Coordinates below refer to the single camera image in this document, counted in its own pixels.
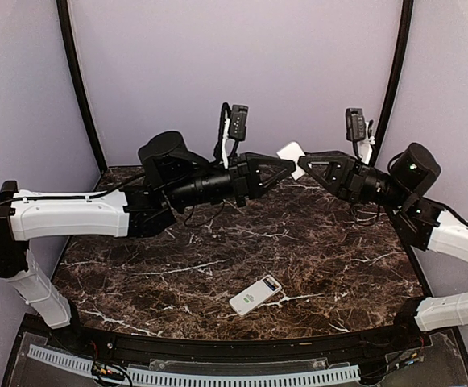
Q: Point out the right black frame post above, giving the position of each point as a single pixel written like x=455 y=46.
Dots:
x=394 y=77

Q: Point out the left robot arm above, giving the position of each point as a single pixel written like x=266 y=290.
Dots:
x=173 y=179

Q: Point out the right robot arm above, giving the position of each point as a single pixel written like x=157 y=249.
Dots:
x=418 y=221

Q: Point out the black front rail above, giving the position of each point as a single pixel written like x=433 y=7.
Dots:
x=141 y=348

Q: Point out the white battery cover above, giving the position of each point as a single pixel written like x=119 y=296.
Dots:
x=293 y=151

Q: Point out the white slotted cable duct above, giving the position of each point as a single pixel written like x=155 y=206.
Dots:
x=179 y=373

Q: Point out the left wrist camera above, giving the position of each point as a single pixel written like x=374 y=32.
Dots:
x=232 y=125

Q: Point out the white remote control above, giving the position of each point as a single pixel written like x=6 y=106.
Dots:
x=253 y=296

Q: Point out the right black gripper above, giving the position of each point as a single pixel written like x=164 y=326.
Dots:
x=345 y=176

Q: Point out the left black frame post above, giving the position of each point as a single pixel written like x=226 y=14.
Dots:
x=70 y=49

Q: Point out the blue AAA battery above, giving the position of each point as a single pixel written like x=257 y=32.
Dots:
x=272 y=285

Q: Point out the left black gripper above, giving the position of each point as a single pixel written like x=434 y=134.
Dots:
x=244 y=184

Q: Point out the black frame post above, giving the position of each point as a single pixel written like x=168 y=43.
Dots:
x=394 y=77
x=70 y=49

